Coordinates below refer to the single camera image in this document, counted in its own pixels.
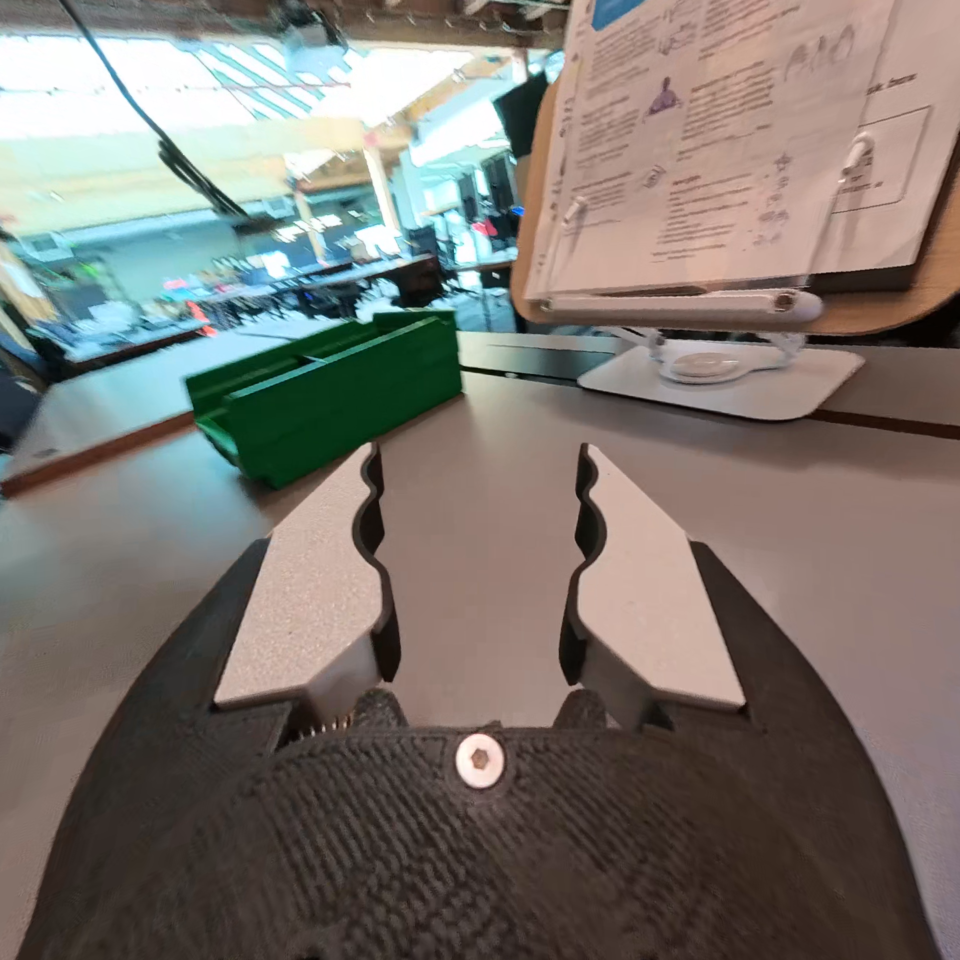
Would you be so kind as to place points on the wooden document stand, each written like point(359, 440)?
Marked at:
point(922, 300)

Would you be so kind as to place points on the printed instruction sheet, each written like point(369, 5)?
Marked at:
point(712, 187)

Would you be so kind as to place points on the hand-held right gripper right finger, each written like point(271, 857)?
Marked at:
point(652, 607)

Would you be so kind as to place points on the green plastic bin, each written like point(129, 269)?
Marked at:
point(337, 420)

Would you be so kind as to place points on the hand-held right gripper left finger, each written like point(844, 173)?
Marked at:
point(307, 600)

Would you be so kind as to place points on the black hanging panel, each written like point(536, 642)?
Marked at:
point(521, 112)

